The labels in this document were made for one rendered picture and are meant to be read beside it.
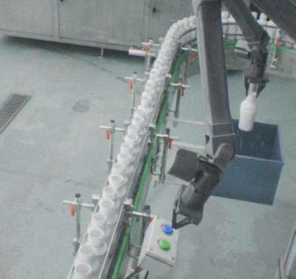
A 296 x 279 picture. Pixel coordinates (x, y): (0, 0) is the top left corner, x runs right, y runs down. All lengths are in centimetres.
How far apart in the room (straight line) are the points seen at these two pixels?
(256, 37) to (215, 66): 75
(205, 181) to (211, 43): 31
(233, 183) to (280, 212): 128
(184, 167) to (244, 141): 123
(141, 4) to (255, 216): 247
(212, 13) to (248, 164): 101
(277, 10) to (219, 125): 29
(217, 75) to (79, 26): 401
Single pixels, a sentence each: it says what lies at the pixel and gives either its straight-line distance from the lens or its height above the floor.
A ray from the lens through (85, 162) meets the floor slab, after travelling 354.
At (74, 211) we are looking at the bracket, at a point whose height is 105.
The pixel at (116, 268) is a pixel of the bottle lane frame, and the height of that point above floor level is 100.
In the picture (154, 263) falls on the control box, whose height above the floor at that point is 108.
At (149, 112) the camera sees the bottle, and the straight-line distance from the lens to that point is 188.
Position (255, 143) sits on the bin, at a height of 84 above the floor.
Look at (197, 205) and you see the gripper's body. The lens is 119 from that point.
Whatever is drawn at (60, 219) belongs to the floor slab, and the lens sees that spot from 307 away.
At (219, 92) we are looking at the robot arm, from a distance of 113.
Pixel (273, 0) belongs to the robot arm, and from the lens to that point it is 119.
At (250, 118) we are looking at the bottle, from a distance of 206.
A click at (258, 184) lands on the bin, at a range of 209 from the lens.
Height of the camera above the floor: 202
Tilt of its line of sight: 31 degrees down
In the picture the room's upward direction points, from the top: 5 degrees clockwise
